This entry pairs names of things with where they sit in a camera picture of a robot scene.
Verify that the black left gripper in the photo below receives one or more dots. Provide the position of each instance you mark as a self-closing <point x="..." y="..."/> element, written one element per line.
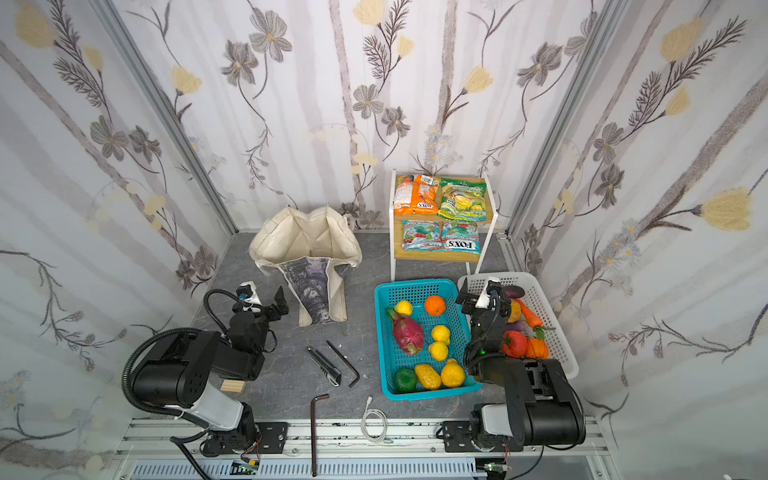
<point x="268" y="310"/>

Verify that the cream canvas tote bag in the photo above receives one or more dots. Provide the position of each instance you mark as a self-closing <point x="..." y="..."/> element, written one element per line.
<point x="311" y="251"/>

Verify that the small yellow lemon top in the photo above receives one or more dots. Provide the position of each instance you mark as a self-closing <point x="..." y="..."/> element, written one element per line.
<point x="404" y="308"/>

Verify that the pink dragon fruit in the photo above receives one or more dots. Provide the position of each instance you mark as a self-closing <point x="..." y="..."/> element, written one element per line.
<point x="408" y="334"/>

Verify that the green yellow candy bag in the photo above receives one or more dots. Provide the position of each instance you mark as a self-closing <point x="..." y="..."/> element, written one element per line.
<point x="462" y="200"/>

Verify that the orange candy bag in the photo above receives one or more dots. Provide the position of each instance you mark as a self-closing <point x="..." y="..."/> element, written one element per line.
<point x="415" y="195"/>

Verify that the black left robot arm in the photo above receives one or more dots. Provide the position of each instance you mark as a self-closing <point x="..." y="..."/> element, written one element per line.
<point x="168" y="374"/>

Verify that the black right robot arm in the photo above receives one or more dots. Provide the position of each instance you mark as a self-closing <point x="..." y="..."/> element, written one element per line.
<point x="540" y="407"/>

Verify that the teal mint candy bag right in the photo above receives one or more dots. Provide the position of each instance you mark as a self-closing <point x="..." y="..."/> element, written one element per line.
<point x="462" y="237"/>

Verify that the purple eggplant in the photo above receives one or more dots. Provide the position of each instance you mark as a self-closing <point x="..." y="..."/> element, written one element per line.
<point x="513" y="292"/>

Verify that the yellow bell pepper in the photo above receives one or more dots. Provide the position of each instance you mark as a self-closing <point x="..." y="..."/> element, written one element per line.
<point x="515" y="312"/>

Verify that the orange fruit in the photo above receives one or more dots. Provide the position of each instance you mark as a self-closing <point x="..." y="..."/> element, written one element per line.
<point x="435" y="306"/>

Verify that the red tomato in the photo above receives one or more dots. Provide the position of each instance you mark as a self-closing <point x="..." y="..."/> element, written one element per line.
<point x="514" y="344"/>

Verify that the orange carrot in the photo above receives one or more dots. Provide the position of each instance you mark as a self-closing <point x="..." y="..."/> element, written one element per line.
<point x="531" y="318"/>

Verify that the teal plastic basket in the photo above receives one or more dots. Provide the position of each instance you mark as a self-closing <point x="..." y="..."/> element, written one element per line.
<point x="392" y="357"/>

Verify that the small orange pumpkin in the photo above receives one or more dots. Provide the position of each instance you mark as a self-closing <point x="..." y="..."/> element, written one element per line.
<point x="537" y="349"/>

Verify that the white wooden two-tier shelf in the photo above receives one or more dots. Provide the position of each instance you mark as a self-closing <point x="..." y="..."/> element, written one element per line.
<point x="473" y="262"/>

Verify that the yellow pear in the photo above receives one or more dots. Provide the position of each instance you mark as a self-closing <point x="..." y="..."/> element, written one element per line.
<point x="452" y="374"/>

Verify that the small wooden block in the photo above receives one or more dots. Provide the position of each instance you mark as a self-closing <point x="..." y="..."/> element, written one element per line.
<point x="233" y="386"/>

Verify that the white plastic basket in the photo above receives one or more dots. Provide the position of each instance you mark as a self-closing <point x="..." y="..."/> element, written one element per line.
<point x="536" y="301"/>

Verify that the black utility knife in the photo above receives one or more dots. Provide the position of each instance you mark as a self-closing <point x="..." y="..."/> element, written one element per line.
<point x="330" y="371"/>

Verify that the large black hex key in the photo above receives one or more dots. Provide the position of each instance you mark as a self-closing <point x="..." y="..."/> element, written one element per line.
<point x="313" y="432"/>

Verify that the green lime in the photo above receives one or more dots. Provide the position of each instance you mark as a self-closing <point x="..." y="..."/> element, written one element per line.
<point x="405" y="380"/>

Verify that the small black hex key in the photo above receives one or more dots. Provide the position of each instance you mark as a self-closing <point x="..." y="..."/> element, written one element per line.
<point x="347" y="363"/>

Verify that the small green circuit board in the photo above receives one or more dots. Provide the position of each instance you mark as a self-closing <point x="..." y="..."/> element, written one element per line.
<point x="239" y="469"/>

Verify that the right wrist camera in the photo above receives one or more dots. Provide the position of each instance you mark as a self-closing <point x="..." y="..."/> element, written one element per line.
<point x="483" y="299"/>

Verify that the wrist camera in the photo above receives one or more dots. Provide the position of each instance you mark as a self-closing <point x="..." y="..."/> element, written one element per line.
<point x="483" y="299"/>
<point x="247" y="294"/>

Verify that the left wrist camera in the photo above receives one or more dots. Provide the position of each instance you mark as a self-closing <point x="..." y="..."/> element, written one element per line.
<point x="247" y="294"/>

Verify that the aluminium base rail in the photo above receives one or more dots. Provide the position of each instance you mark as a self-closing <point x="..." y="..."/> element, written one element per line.
<point x="411" y="450"/>

